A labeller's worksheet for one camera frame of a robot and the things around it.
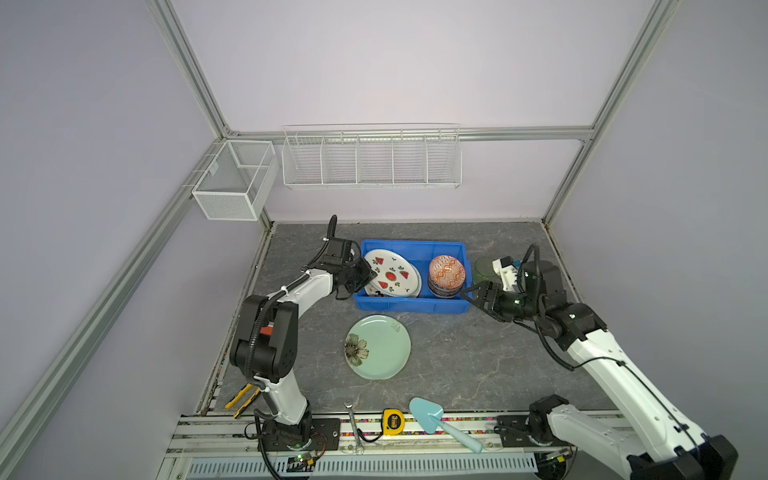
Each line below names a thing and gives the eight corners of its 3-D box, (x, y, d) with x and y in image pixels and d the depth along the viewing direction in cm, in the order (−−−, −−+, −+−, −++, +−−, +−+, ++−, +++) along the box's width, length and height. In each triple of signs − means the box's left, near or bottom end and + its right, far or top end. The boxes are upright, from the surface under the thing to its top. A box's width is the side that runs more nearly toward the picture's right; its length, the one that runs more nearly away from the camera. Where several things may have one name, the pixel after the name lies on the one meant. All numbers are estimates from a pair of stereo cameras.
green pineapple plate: (342, 379, 84) (340, 377, 83) (349, 317, 97) (348, 314, 95) (411, 379, 84) (411, 377, 83) (409, 317, 97) (409, 314, 95)
